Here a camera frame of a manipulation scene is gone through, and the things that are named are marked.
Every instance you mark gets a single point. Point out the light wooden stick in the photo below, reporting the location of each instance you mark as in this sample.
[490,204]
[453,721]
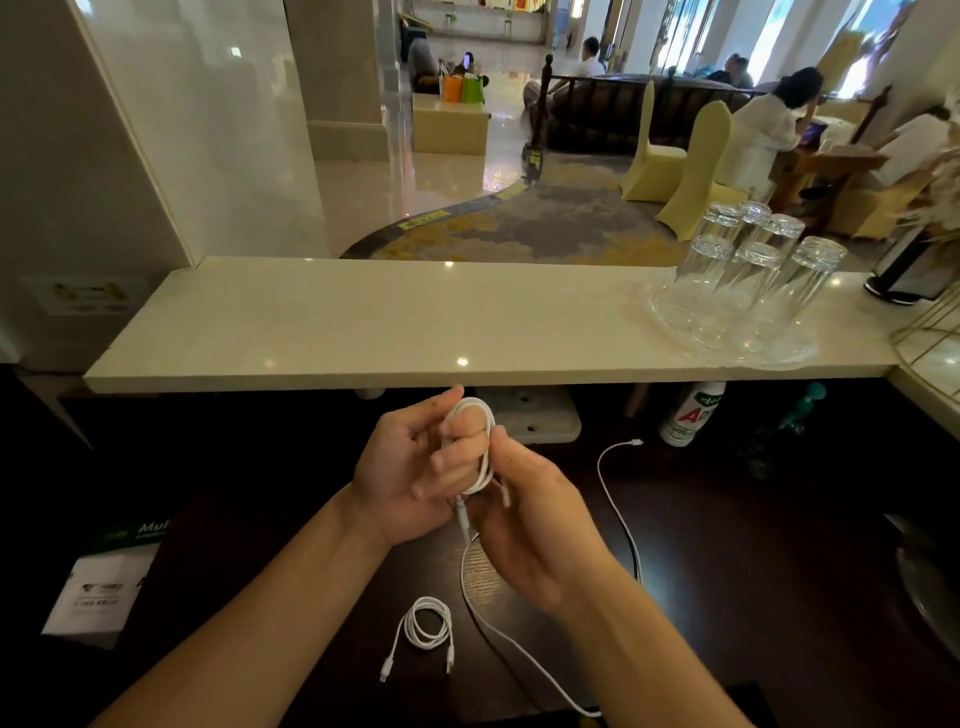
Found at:
[637,401]

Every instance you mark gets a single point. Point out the group of upturned clear glasses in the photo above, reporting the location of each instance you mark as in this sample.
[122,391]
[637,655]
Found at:
[750,285]

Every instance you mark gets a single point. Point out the cream stone counter ledge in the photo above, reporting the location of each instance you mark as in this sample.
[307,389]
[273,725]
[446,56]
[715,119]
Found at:
[375,322]

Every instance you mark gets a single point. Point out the grey armchair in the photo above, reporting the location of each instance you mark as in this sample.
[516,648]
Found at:
[424,67]

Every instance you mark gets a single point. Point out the black post with yellow label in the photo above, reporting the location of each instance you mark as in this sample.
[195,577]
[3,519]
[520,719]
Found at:
[534,161]

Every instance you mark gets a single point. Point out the dark wooden sofa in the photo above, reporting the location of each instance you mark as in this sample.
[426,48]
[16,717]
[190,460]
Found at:
[600,112]

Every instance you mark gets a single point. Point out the clear sign stand black base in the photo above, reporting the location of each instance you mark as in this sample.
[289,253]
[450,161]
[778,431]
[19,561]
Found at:
[900,289]

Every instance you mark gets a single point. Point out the white and green paper box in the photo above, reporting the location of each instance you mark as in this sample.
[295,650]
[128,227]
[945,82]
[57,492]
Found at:
[101,592]

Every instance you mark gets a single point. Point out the dried flower bunch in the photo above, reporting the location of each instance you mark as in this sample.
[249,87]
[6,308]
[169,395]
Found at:
[941,195]

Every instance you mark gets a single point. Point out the green bag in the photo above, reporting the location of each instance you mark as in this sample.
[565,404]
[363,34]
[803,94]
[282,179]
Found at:
[472,90]

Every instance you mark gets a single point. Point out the brown wooden table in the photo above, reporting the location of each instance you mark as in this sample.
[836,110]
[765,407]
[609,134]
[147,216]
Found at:
[832,161]

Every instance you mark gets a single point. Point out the yellow covered chair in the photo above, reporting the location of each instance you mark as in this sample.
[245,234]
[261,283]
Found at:
[838,64]
[652,157]
[701,180]
[870,214]

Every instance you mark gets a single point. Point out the long white reception counter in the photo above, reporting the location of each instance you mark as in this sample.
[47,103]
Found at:
[480,22]

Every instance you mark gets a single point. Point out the pale wall sticker green print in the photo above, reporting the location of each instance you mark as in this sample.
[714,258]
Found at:
[86,295]

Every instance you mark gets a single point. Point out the round metal dish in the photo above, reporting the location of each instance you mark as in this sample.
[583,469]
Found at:
[934,592]

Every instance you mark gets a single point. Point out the person's left hand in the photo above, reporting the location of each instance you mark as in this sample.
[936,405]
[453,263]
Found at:
[397,487]

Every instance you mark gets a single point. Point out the white socket box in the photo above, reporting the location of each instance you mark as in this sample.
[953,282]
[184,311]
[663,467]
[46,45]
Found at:
[540,416]

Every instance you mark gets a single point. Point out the person's right hand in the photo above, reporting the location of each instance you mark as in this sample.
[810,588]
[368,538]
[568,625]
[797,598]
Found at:
[540,532]

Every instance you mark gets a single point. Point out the clear glass tray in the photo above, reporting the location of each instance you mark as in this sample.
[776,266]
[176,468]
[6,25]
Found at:
[795,352]

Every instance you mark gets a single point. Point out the dark tablet screen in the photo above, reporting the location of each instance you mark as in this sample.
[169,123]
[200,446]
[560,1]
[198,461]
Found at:
[811,133]

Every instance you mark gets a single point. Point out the orange bag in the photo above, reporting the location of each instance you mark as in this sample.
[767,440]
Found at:
[451,90]

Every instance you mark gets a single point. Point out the white round ledge support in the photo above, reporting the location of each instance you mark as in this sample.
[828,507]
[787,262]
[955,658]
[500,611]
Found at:
[370,393]

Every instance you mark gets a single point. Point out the teal plastic bottle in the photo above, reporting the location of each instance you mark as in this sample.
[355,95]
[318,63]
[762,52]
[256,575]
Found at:
[802,405]

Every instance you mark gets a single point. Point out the beige block bench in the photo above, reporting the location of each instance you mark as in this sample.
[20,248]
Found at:
[450,127]

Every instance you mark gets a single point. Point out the white bottle red green label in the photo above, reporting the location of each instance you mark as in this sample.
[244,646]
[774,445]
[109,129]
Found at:
[690,416]

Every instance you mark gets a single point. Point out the person's right forearm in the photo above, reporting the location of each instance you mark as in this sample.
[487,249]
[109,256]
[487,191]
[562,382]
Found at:
[652,660]

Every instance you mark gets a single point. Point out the person's left forearm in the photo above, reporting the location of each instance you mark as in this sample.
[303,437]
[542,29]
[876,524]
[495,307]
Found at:
[255,630]

